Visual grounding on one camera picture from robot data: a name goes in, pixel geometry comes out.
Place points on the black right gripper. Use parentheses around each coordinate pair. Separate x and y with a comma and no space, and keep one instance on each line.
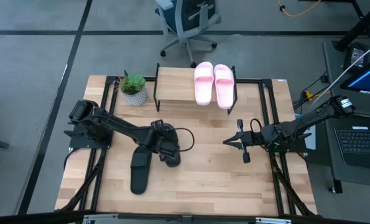
(251,140)

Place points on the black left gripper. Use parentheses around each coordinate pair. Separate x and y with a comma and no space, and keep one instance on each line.
(164,143)

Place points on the black slide sandal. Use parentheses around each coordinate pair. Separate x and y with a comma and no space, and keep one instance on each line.
(139,177)
(176,162)

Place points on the pink slide sandal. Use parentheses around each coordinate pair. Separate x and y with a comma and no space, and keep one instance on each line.
(203,84)
(224,87)

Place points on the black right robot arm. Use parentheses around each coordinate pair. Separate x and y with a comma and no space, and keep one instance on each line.
(312,119)

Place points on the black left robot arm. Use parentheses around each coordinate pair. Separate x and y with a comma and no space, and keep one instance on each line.
(119,126)

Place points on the green succulent in white pot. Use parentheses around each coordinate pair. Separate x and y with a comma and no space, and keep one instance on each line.
(135,93)

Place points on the light grey box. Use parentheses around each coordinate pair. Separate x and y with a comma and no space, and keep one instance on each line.
(310,141)

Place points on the white sticker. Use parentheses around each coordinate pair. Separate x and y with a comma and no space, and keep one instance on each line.
(282,80)

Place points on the yellow plug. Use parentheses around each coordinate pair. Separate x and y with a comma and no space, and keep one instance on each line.
(308,95)

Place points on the black laptop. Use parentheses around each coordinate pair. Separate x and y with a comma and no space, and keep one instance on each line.
(358,143)

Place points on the grey blue office chair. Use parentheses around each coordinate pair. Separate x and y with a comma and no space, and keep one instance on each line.
(189,21)

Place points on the black side desk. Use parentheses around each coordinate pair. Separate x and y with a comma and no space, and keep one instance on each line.
(334,62)

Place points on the monitor with blue screen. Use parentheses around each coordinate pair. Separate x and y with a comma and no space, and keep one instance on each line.
(368,79)

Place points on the black power adapter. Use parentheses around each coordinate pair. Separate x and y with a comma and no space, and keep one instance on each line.
(355,57)

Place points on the black crossbar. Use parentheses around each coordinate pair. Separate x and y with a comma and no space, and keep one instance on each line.
(32,218)

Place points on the black desk leg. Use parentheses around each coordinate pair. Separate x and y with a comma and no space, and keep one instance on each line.
(358,28)

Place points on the wooden shelf black metal frame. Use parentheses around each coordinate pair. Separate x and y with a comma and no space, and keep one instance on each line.
(175,84)

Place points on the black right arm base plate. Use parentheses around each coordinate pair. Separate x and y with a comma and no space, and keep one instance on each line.
(296,149)

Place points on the black aluminium table frame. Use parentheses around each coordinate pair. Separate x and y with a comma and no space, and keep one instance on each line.
(265,82)

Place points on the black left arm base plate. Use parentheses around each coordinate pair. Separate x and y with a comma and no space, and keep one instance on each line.
(79,143)

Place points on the silver metal bracket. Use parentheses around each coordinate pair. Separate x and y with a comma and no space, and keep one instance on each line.
(273,221)
(100,218)

